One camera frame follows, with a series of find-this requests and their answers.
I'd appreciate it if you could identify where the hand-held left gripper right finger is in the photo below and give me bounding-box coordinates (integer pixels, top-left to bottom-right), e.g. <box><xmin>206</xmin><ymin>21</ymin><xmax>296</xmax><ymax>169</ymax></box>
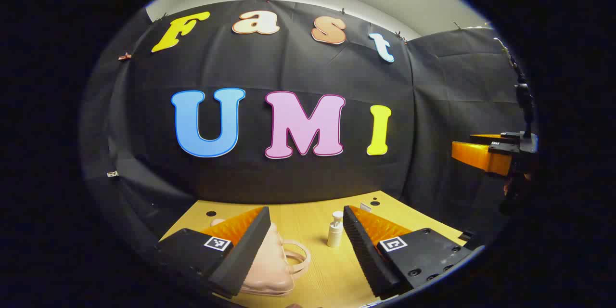
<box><xmin>342</xmin><ymin>205</ymin><xmax>475</xmax><ymax>299</ymax></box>

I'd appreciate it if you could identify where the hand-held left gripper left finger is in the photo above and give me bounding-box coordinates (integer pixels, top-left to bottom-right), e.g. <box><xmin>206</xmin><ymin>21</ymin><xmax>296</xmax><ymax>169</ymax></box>
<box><xmin>154</xmin><ymin>206</ymin><xmax>271</xmax><ymax>298</ymax></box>

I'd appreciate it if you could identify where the white pump bottle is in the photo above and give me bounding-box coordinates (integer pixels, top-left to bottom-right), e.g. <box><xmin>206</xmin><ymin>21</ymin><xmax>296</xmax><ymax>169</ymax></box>
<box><xmin>327</xmin><ymin>211</ymin><xmax>344</xmax><ymax>248</ymax></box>

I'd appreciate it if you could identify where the pink suitcase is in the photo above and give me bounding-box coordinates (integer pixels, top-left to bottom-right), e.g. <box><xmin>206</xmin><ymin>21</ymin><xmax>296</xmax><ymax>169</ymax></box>
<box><xmin>212</xmin><ymin>219</ymin><xmax>312</xmax><ymax>296</ymax></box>

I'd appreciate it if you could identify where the black backdrop cloth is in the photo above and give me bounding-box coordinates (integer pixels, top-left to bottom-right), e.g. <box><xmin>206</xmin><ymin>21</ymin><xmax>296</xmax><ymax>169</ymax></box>
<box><xmin>79</xmin><ymin>0</ymin><xmax>530</xmax><ymax>251</ymax></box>

